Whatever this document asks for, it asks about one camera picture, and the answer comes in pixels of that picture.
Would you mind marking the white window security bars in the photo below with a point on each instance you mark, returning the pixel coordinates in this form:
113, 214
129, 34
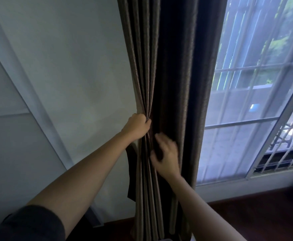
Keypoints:
284, 145

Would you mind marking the person's right forearm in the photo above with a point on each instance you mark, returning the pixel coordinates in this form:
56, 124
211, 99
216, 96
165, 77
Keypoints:
201, 213

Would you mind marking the person's right hand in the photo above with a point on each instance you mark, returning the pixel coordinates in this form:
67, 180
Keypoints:
168, 158

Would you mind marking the dark grey sleeve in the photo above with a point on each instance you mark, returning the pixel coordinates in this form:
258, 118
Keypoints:
26, 225

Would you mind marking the person's left forearm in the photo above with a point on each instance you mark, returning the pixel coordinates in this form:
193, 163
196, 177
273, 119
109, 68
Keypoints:
81, 178

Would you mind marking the white sliding window frame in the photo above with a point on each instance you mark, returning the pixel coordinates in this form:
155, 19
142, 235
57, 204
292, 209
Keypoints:
267, 138

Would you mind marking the dark brown curtain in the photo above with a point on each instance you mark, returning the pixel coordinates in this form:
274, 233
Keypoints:
169, 97

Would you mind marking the person's left fingers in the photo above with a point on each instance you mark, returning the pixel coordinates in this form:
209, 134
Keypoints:
146, 122

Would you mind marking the brown curtain tieback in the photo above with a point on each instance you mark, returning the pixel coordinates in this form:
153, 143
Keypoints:
132, 173

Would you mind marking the person's right fingers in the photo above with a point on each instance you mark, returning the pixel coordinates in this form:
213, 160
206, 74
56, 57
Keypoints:
159, 148

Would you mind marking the person's left hand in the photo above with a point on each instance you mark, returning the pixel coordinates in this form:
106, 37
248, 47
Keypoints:
135, 128

